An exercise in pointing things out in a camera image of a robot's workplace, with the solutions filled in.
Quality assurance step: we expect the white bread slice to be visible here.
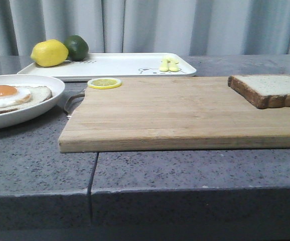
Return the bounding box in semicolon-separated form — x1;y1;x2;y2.
228;74;290;109

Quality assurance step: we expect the white round plate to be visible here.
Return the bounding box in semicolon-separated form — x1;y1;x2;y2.
0;74;65;129

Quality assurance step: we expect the white rectangular tray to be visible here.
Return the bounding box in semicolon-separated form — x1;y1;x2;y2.
18;53;196;82

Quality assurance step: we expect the bottom bread slice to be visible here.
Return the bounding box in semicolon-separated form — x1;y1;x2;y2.
0;86;52;114

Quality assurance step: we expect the wooden cutting board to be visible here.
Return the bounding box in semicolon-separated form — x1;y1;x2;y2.
59;77;290;153

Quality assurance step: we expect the lemon slice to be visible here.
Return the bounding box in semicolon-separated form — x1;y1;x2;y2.
87;77;122;89

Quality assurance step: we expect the yellow plastic knife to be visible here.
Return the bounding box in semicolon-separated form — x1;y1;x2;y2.
168;57;179;72

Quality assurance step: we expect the green lime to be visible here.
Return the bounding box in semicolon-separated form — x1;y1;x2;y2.
64;35;89;61

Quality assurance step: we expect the yellow lemon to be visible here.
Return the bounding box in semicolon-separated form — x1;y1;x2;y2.
31;39;69;67

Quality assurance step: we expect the fried egg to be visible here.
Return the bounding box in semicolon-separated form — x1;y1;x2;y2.
0;85;32;108

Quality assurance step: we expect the grey curtain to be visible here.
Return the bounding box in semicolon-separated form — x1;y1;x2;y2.
0;1;290;56

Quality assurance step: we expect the metal cutting board handle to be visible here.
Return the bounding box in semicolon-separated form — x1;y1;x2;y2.
63;89;85;119

